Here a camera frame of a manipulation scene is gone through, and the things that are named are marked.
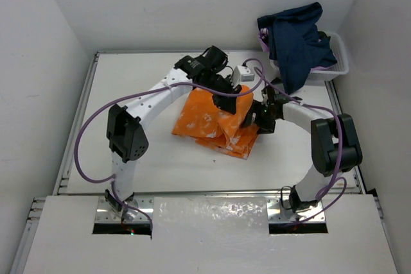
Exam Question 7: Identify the lilac garment in basket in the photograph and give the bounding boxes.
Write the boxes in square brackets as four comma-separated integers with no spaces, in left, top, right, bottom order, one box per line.
[258,28,270,53]

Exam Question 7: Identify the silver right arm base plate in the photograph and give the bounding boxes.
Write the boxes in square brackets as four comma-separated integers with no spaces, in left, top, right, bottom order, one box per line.
[267,196,326,224]

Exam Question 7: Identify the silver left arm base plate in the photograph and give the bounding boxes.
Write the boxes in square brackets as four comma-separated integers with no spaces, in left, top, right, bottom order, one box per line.
[94,197,153,223]

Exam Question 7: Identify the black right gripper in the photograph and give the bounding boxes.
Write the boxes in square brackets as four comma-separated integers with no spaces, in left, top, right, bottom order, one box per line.
[242,99,279,134]

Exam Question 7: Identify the white front cover panel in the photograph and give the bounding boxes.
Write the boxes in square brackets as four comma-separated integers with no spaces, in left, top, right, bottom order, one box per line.
[24,195,396,273]

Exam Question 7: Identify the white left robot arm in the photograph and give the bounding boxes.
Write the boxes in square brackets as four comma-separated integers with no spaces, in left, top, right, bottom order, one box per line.
[107,46,241,210]

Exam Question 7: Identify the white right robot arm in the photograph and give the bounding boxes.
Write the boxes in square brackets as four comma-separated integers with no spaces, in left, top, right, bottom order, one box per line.
[241,85,363,212]

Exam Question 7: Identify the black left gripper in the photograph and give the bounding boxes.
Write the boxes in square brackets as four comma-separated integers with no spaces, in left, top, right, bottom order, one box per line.
[200,71,241,114]

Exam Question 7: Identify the white plastic laundry basket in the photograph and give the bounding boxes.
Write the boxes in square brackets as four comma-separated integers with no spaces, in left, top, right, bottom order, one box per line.
[268,28,348,92]

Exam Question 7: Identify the orange tie-dye trousers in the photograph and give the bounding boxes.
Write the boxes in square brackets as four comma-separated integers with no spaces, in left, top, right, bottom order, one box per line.
[171,89,258,159]

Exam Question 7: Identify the dark navy blue trousers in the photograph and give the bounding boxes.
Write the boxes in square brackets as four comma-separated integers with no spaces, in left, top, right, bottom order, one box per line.
[257,2,338,94]

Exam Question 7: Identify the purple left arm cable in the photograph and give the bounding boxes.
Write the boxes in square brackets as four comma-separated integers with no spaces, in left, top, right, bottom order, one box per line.
[73,58,266,223]

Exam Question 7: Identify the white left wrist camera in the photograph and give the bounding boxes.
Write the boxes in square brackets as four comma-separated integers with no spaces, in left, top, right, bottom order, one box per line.
[231,65,255,87]

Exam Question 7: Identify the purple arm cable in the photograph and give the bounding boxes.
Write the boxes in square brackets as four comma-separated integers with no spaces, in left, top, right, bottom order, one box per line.
[253,67,348,223]
[73,58,266,223]

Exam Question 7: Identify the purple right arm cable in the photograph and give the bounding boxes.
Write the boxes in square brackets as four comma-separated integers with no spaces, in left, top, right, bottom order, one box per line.
[253,67,348,223]

